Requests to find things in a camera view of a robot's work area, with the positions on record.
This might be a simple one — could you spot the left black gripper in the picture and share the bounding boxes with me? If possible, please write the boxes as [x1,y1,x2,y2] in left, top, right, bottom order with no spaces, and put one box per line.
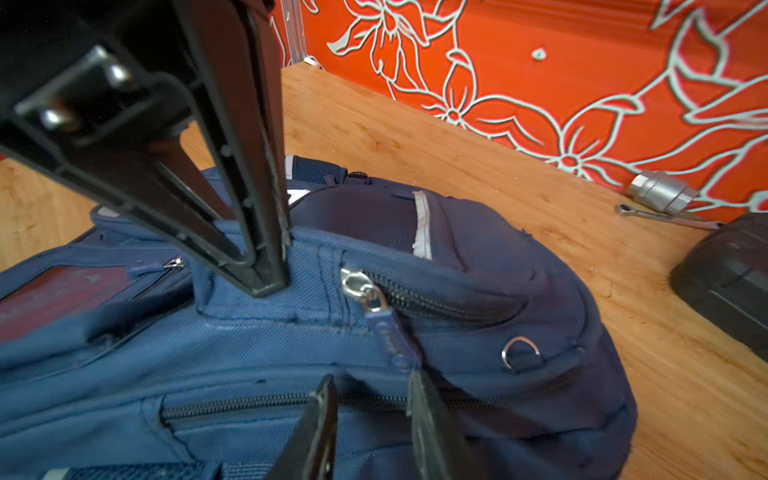
[1,1,258,282]

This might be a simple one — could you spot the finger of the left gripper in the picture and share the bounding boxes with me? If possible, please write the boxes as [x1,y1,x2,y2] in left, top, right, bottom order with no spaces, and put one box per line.
[173,1,291,297]

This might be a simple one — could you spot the small silver metal cylinder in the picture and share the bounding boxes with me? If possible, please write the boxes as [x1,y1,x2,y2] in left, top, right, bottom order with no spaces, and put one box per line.
[627,170,699,216]

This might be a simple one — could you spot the black plastic tool case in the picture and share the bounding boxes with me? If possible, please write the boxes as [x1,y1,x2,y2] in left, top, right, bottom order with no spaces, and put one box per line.
[669,213,768,360]

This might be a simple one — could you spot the thin silver metal wrench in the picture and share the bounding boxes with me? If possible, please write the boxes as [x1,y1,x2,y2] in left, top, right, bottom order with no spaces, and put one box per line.
[615,204,725,230]

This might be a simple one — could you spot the navy blue student backpack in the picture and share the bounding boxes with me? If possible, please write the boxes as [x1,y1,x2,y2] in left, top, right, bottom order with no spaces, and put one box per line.
[1,157,638,479]

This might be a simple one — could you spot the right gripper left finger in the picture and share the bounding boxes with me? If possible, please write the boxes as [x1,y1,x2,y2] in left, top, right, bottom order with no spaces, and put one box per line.
[266,375,339,480]

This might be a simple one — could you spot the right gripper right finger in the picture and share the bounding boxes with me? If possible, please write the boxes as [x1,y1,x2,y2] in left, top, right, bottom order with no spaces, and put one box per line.
[406,370,486,479]

